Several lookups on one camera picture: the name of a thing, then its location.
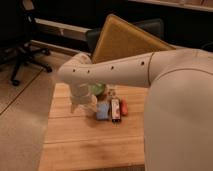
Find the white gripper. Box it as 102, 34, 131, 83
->
69, 84, 97, 114

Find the clear plastic bottle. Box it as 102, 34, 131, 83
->
107, 85, 116, 100

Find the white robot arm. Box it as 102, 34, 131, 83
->
58, 49, 213, 171

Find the green bowl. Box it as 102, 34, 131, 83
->
89, 84, 106, 96

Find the blue sponge block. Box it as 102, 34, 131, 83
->
96, 102, 109, 120

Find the wooden table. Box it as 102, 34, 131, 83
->
38, 83, 147, 171

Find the orange red toy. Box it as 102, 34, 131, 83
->
121, 99, 128, 116

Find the yellow tilted board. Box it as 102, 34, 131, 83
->
92, 14, 174, 63

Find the black office chair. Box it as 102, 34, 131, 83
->
0, 0, 52, 86

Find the dark chair behind board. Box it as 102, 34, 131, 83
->
84, 18, 165, 56

